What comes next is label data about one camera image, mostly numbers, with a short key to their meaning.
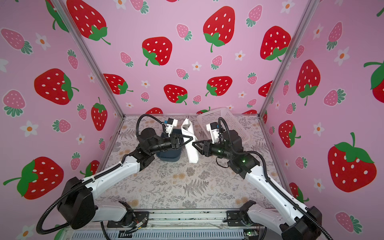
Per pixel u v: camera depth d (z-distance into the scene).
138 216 0.76
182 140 0.68
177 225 0.73
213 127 0.62
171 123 0.67
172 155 0.93
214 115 1.14
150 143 0.58
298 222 0.38
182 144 0.65
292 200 0.41
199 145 0.69
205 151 0.61
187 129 0.67
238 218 0.73
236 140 0.51
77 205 0.41
